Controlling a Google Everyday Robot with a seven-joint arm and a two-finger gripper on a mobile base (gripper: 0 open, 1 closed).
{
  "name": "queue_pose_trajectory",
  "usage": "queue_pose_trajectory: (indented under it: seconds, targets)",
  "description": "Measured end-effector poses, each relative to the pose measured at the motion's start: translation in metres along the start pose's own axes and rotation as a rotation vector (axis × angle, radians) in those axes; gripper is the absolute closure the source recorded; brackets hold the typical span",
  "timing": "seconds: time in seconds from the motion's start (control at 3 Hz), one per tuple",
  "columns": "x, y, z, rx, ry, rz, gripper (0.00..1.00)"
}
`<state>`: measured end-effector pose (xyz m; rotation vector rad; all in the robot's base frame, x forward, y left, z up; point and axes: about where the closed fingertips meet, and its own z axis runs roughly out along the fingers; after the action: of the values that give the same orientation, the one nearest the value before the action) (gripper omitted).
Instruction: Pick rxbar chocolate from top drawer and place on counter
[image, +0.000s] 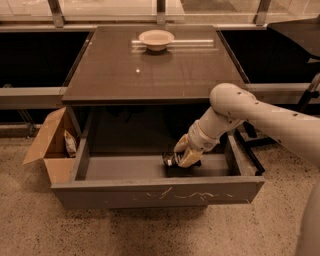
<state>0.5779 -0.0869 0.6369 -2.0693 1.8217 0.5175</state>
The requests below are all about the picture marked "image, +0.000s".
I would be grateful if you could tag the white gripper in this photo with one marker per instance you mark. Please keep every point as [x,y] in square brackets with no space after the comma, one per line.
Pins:
[201,139]

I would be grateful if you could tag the black rxbar chocolate wrapper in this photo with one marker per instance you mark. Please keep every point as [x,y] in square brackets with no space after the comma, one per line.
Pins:
[171,163]

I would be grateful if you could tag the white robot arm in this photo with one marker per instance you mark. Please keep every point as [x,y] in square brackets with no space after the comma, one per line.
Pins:
[230,106]

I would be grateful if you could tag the grey cabinet counter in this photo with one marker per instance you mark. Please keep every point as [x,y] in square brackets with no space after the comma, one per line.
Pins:
[145,101]

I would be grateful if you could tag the grey open top drawer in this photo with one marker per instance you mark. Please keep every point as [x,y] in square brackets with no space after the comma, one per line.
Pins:
[112,182]

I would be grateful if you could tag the white bowl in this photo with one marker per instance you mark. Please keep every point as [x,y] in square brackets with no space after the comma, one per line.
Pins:
[156,40]

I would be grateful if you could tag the crumpled packet in box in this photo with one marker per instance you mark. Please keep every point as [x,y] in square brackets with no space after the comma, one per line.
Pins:
[70,144]

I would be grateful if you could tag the brown cardboard box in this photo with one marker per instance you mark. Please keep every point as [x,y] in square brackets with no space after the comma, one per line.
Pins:
[49,146]

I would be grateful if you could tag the grey railing beam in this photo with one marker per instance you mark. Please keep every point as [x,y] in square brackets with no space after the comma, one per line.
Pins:
[31,98]

